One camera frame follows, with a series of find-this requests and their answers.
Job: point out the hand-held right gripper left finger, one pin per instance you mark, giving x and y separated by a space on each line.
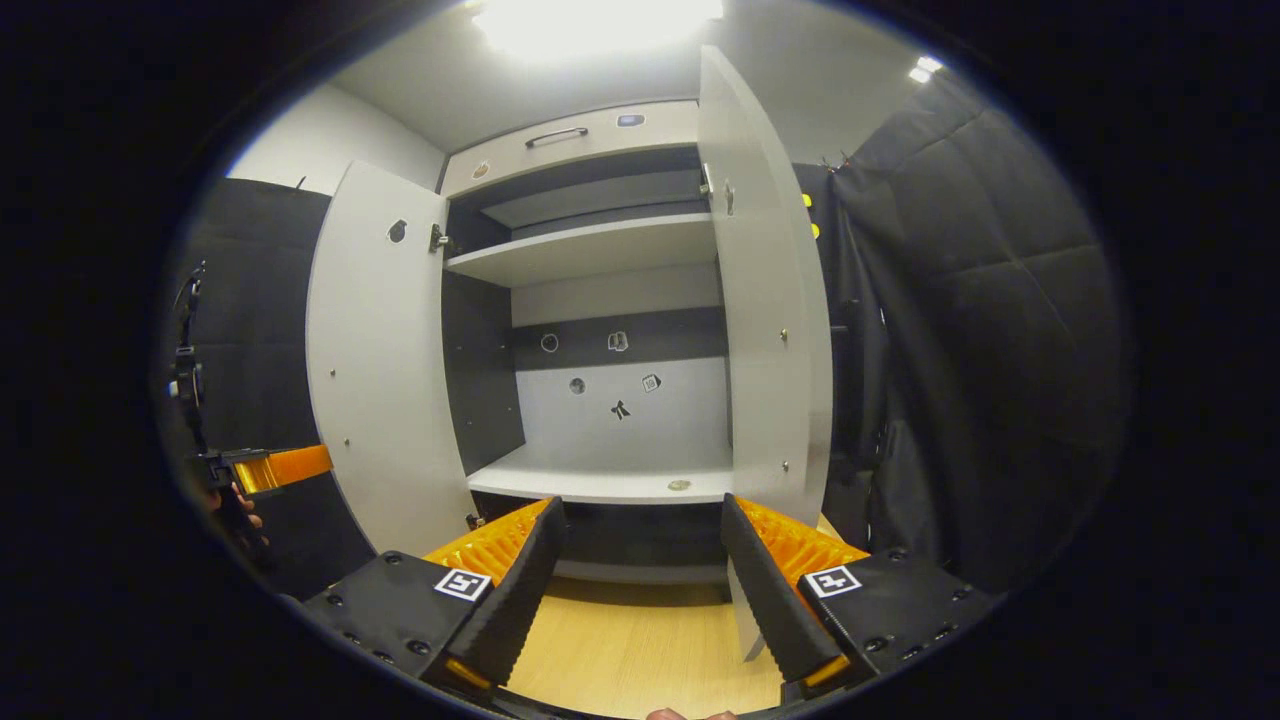
520 600

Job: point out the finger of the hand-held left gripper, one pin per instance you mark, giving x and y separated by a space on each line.
290 467

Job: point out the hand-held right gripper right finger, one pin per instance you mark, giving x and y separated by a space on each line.
770 600

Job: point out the grey cabinet door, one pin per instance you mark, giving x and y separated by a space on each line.
385 380
765 350

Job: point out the metal door hinge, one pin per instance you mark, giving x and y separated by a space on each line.
715 190
440 238

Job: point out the black backdrop cloth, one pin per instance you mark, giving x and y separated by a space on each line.
1000 350

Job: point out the large ceiling light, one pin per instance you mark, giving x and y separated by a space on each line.
600 22

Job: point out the small ceiling light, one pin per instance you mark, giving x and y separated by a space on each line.
925 69

